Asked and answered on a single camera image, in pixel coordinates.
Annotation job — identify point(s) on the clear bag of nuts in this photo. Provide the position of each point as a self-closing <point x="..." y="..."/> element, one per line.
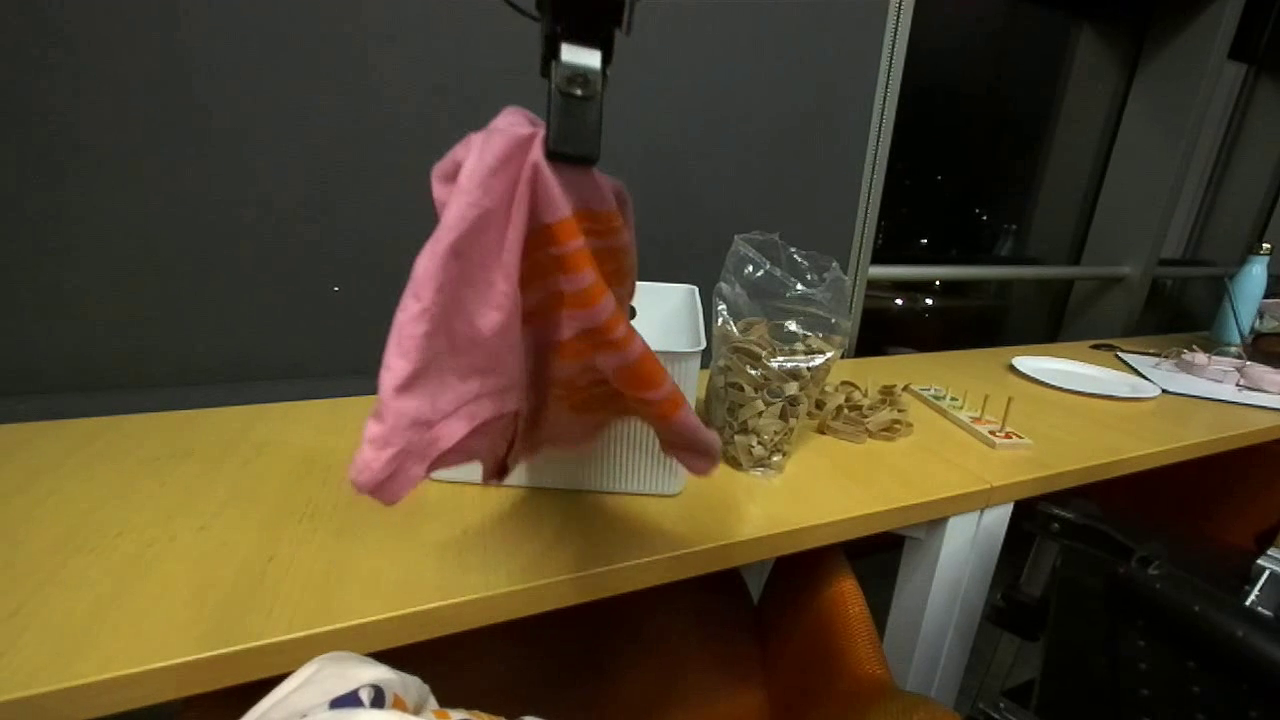
<point x="760" y="384"/>

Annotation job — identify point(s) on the white plastic storage container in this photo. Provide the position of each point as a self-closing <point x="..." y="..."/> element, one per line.
<point x="665" y="325"/>

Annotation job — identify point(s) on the orange chair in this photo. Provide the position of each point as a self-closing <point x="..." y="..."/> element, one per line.
<point x="822" y="641"/>

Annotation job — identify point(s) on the loose rubber band pile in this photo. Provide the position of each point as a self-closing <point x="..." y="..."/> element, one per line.
<point x="865" y="410"/>

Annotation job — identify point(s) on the white paper sheet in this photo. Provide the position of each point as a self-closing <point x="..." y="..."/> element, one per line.
<point x="1200" y="381"/>

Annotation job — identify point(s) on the white table leg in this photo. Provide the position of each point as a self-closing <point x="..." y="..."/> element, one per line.
<point x="940" y="602"/>

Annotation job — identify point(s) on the pink orange-striped t-shirt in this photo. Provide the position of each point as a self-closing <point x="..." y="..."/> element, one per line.
<point x="480" y="333"/>

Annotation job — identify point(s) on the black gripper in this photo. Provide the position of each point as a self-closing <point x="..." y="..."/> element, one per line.
<point x="581" y="24"/>

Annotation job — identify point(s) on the teal water bottle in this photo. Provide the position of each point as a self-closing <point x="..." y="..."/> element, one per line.
<point x="1241" y="301"/>

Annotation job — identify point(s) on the white plate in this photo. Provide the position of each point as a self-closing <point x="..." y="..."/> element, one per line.
<point x="1081" y="376"/>

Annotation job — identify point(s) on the grey metal window frame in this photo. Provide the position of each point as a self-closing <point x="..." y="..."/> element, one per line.
<point x="872" y="174"/>

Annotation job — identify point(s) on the black office chair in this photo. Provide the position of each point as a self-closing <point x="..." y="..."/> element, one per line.
<point x="1144" y="615"/>

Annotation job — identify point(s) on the white printed t-shirt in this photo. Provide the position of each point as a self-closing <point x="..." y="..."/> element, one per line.
<point x="347" y="694"/>

